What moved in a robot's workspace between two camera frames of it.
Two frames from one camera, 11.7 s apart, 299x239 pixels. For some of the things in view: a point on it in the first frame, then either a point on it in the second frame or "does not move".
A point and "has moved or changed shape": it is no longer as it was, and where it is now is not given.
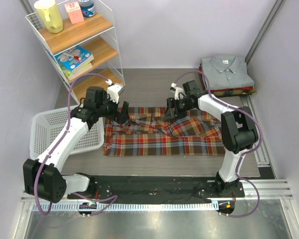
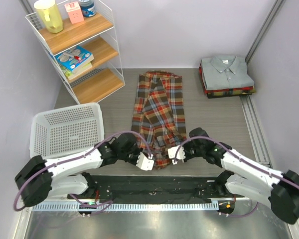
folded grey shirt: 226,72 does not move
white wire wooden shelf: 85,54 does not move
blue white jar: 87,8 does not move
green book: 70,74 does not move
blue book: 74,58 does not move
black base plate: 154,189 does not move
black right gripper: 172,103 → 185,146
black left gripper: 120,117 → 138,150
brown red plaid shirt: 148,134 has moved or changed shape
